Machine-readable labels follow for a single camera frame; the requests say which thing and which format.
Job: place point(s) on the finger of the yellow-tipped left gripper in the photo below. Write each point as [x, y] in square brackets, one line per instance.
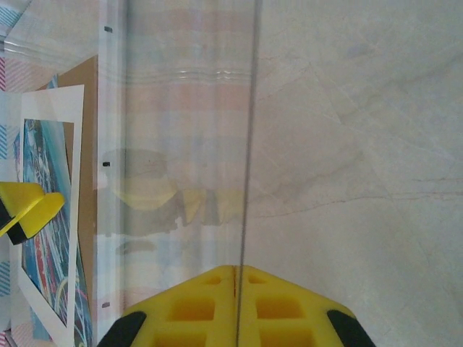
[18, 197]
[41, 213]

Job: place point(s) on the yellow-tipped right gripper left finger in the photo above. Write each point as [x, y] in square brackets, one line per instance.
[188, 314]

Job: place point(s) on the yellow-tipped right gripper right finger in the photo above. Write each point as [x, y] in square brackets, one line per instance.
[282, 314]

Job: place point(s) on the blue printed photo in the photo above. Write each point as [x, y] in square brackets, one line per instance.
[47, 162]

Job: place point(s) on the white photo mat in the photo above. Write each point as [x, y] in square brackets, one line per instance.
[77, 162]

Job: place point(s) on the brown backing board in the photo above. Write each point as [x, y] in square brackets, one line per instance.
[88, 144]

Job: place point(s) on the white picture frame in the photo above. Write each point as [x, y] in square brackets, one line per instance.
[110, 108]

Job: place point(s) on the clear glass pane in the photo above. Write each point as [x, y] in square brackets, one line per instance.
[202, 144]

